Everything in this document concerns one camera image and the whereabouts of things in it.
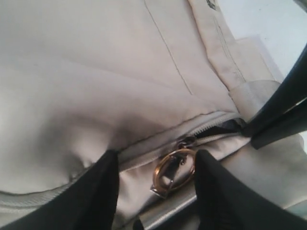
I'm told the beige fabric duffel bag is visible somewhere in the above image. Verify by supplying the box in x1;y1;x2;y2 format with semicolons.
0;0;307;230

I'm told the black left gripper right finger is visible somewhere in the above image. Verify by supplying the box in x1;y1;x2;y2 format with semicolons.
194;150;307;230

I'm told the metal key ring zipper pull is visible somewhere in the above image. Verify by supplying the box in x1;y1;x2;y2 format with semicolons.
150;135;196;199

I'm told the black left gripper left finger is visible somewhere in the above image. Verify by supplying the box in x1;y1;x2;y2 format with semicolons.
3;150;119;230

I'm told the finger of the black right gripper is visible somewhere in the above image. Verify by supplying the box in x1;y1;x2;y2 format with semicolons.
242;47;307;136
251;99;307;149

